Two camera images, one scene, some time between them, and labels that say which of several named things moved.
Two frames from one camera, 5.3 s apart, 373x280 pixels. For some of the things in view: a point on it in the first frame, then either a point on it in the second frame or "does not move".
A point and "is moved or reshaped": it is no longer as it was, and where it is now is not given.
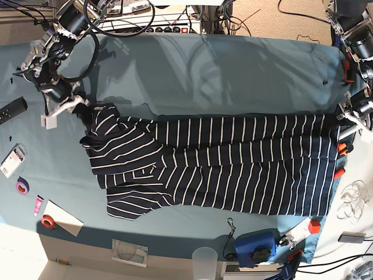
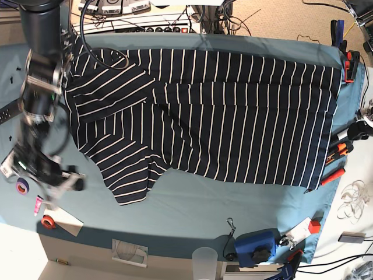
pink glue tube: x=38 y=202 does not move
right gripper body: x=350 y=113 to x=366 y=114
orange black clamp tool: x=349 y=73 does not move
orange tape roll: x=48 y=222 does not move
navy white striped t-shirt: x=273 y=165 is moved or reshaped
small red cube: x=314 y=227 does not move
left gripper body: x=49 y=121 to x=52 y=191
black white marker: x=348 y=132 does not move
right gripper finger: x=339 y=109 to x=360 y=130
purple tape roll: x=22 y=186 does not move
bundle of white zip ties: x=354 y=196 does not move
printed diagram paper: x=130 y=253 does not move
